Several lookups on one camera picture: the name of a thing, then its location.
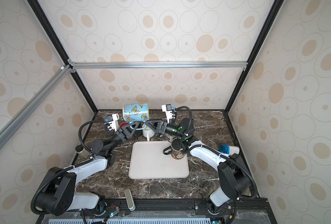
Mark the white ribbed mug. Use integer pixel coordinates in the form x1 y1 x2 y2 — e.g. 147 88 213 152
142 124 155 141

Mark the blue mug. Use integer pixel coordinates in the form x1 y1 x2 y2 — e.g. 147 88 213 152
123 103 150 122

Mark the white mug red inside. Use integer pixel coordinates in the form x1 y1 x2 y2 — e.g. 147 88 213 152
119 122 129 128

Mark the pink mug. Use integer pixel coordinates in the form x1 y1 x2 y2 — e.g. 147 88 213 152
167 135 173 142

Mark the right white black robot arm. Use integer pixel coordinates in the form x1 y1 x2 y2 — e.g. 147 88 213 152
145 106 258 214

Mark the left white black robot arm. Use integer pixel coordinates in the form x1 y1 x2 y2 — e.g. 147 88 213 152
30 121 141 216

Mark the black skull pattern mug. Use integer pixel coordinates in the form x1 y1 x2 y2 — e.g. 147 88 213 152
163 139 186 160

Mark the beige plastic tray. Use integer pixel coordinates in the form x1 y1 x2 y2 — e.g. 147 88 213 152
129 141 190 180

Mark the small bottle black cap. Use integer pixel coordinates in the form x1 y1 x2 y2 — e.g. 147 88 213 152
75 145 90 159

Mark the white cup blue lid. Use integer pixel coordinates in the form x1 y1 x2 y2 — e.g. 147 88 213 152
218 144 240 155

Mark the grey white remote bar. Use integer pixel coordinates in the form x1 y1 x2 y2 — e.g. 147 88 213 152
124 189 136 211

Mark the horizontal aluminium frame bar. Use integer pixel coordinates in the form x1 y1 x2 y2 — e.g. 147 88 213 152
70 61 248 69

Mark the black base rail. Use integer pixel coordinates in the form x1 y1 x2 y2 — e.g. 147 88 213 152
35 197 278 224

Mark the diagonal aluminium frame bar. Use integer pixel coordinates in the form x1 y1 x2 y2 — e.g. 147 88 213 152
0 65 71 150

